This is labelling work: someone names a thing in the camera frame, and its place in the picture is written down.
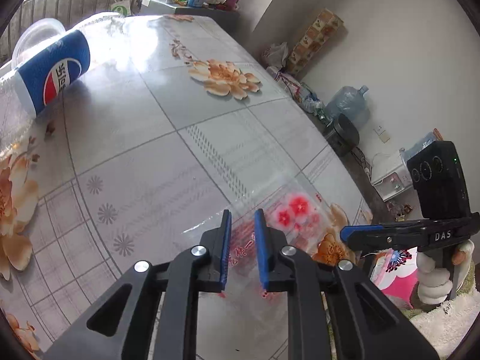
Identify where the white plastic bag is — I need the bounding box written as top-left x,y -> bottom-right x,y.
261,41 -> 289,69

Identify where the pile of packaging trash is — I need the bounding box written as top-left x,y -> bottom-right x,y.
267,67 -> 331,125

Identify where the white fluffy blanket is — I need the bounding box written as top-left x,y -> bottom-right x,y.
403,291 -> 479,359

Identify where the white water dispenser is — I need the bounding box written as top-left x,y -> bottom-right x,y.
370,150 -> 413,202

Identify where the pink cloth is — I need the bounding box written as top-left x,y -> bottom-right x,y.
370,248 -> 417,310

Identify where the grey cabinet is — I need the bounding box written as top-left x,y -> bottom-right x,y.
139,0 -> 239,19

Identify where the Pepsi plastic bottle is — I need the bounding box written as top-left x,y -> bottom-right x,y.
1,12 -> 125,124

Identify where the clear red flower bag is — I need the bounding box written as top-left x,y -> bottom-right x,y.
175,176 -> 335,302

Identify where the black rice cooker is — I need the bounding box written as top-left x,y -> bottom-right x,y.
324,114 -> 360,157

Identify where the empty blue water jug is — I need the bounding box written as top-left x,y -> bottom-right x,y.
326,85 -> 370,130

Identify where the white green paper bag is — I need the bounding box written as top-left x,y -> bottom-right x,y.
110,0 -> 132,17

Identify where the water jug on dispenser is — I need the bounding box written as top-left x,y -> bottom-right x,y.
401,128 -> 443,162

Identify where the white gloved right hand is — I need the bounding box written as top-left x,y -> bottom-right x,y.
416,240 -> 475,306

